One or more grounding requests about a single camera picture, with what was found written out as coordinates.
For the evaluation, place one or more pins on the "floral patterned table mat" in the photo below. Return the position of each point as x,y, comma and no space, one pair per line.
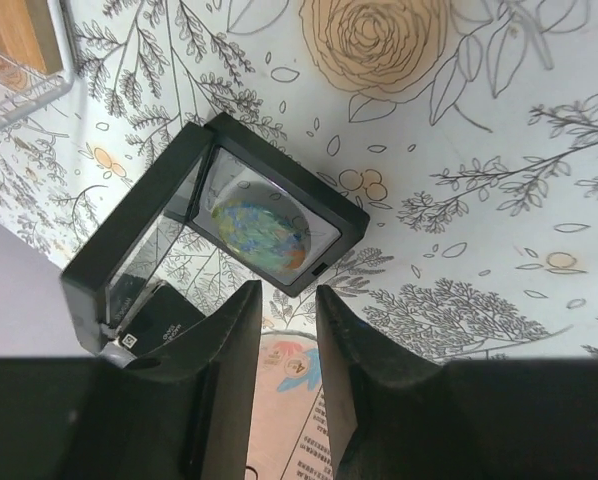
467,130

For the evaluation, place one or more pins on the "black flat product box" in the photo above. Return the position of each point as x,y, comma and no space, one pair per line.
164,316

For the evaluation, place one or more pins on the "pink toilet paper roll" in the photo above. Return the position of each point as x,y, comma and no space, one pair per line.
289,433

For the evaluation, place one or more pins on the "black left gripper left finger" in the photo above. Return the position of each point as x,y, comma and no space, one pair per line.
181,411

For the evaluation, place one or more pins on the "black display case far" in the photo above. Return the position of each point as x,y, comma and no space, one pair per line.
227,186

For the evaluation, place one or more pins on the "white wire wooden shelf rack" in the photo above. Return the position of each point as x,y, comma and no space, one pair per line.
37,57

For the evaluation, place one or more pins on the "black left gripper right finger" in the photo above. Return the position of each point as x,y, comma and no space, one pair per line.
394,415

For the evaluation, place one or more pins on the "round blue yellow brooch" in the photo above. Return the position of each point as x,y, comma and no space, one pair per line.
259,236

